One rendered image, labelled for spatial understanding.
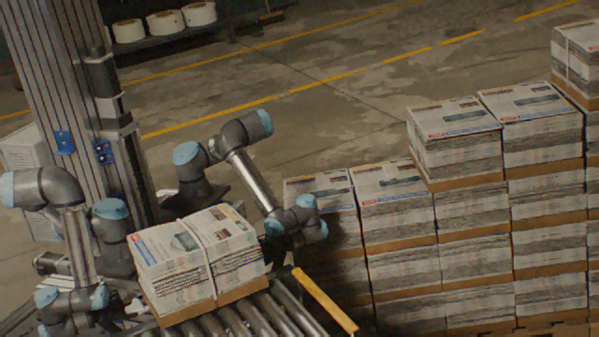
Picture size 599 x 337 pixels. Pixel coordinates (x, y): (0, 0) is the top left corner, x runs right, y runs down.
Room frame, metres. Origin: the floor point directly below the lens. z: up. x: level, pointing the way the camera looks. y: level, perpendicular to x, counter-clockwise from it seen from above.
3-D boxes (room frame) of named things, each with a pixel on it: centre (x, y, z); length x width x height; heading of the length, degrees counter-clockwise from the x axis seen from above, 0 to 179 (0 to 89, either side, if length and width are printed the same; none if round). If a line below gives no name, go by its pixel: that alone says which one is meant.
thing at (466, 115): (2.74, -0.62, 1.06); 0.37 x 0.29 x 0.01; 0
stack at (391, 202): (2.76, -0.49, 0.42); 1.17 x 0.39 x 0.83; 89
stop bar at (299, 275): (2.04, 0.00, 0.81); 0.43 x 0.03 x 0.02; 21
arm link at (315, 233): (2.49, -0.01, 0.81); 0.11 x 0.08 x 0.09; 112
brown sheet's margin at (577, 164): (2.75, -0.92, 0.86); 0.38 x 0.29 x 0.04; 177
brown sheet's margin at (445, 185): (2.76, -0.62, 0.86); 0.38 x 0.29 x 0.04; 0
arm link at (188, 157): (2.97, 0.46, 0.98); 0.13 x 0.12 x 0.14; 123
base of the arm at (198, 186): (2.97, 0.46, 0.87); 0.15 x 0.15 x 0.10
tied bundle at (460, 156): (2.76, -0.62, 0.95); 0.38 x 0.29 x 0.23; 0
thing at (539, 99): (2.77, -0.92, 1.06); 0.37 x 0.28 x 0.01; 177
